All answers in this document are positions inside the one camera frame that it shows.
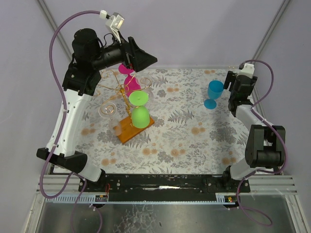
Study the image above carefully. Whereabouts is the clear wine glass front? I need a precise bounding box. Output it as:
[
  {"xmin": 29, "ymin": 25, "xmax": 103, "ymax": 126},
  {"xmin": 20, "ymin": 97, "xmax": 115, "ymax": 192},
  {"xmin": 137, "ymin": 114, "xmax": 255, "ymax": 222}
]
[{"xmin": 98, "ymin": 101, "xmax": 121, "ymax": 136}]

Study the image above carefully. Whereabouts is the green wine glass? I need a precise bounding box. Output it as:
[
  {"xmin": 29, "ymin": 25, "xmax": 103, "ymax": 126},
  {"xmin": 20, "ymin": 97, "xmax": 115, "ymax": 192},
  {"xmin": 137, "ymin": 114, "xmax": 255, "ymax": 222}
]
[{"xmin": 129, "ymin": 91, "xmax": 150, "ymax": 129}]

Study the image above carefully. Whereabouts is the gold wire glass rack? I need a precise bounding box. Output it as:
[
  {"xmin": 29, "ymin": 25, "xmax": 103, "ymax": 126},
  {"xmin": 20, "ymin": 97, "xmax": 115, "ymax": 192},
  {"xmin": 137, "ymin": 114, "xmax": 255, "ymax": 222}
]
[{"xmin": 86, "ymin": 69, "xmax": 156, "ymax": 144}]

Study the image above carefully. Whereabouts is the pink wine glass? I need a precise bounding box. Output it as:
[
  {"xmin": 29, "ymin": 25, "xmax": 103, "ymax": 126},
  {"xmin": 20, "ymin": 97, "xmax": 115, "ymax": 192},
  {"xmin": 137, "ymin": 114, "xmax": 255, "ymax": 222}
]
[{"xmin": 118, "ymin": 64, "xmax": 141, "ymax": 97}]

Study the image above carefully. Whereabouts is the clear wine glass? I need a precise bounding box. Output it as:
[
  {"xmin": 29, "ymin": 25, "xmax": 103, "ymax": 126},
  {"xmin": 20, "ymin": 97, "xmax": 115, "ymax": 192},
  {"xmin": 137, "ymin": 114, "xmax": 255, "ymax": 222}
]
[
  {"xmin": 139, "ymin": 77, "xmax": 154, "ymax": 100},
  {"xmin": 98, "ymin": 101, "xmax": 121, "ymax": 136}
]

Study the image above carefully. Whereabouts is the floral table mat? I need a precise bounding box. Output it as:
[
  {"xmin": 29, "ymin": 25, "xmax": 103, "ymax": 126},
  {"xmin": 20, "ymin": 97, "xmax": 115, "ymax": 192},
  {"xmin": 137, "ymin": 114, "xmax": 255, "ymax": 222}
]
[{"xmin": 76, "ymin": 69, "xmax": 248, "ymax": 174}]

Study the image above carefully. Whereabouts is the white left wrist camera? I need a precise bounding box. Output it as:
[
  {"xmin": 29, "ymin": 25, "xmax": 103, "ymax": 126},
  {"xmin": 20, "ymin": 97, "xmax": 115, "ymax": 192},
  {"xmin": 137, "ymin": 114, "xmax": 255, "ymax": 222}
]
[{"xmin": 99, "ymin": 10, "xmax": 124, "ymax": 43}]

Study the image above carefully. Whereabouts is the blue wine glass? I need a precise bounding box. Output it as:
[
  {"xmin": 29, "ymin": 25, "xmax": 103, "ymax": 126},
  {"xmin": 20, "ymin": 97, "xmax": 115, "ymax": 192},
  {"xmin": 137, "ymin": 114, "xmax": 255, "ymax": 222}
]
[{"xmin": 204, "ymin": 80, "xmax": 224, "ymax": 110}]

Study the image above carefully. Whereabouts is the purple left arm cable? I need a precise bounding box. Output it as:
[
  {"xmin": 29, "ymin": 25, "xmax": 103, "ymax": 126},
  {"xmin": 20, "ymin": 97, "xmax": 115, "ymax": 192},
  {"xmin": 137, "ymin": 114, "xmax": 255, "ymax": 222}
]
[{"xmin": 39, "ymin": 10, "xmax": 105, "ymax": 233}]

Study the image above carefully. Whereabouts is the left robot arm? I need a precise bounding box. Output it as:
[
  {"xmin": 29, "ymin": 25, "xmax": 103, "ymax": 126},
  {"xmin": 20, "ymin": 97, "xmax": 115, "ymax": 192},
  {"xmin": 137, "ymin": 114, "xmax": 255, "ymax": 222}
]
[{"xmin": 36, "ymin": 28, "xmax": 157, "ymax": 183}]

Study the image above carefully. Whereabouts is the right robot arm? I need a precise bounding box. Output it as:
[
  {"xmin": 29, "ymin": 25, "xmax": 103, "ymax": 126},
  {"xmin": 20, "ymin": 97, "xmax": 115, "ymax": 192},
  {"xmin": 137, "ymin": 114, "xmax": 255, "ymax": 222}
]
[{"xmin": 224, "ymin": 71, "xmax": 286, "ymax": 181}]

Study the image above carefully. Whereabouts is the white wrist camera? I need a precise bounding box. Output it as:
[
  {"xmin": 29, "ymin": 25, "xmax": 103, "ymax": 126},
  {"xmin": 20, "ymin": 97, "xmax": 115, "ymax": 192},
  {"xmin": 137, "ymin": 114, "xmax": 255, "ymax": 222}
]
[
  {"xmin": 238, "ymin": 63, "xmax": 255, "ymax": 78},
  {"xmin": 99, "ymin": 10, "xmax": 124, "ymax": 43}
]

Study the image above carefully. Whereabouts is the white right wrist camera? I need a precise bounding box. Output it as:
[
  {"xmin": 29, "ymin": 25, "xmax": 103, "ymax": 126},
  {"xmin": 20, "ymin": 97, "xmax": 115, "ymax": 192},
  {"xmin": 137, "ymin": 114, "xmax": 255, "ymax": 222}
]
[{"xmin": 238, "ymin": 63, "xmax": 255, "ymax": 78}]

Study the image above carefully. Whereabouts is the white slotted cable duct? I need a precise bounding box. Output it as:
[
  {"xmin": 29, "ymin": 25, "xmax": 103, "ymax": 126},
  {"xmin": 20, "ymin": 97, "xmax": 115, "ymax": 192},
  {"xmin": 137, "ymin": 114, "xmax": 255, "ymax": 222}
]
[{"xmin": 47, "ymin": 193, "xmax": 108, "ymax": 204}]

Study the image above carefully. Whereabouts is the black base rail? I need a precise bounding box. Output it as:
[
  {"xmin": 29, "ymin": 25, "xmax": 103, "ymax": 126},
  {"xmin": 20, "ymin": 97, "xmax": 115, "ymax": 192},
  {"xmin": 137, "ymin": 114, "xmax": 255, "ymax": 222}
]
[{"xmin": 79, "ymin": 170, "xmax": 250, "ymax": 203}]

